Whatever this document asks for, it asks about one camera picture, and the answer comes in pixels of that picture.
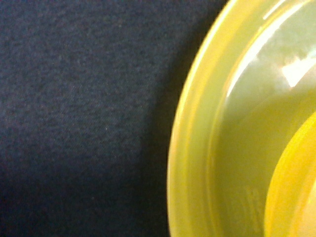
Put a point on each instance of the yellow plastic bowl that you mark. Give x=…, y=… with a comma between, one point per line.
x=291, y=201

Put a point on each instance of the yellow plastic plate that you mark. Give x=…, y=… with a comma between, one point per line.
x=251, y=87

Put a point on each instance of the black tablecloth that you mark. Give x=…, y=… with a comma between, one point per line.
x=88, y=93

